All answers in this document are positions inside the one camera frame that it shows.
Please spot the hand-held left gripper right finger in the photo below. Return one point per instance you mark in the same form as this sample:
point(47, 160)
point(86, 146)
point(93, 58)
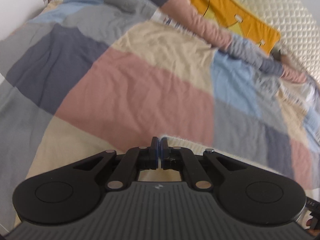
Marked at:
point(163, 152)

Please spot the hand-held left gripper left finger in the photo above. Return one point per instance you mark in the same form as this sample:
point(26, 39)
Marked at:
point(156, 152)

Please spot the patchwork quilt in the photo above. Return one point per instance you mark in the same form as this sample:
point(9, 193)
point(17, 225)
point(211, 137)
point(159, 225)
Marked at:
point(125, 92)

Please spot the yellow crown print pillow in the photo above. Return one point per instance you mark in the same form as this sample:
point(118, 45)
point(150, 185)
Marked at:
point(225, 10)

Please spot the cream quilted headboard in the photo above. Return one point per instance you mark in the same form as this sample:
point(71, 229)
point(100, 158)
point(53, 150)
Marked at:
point(287, 10)

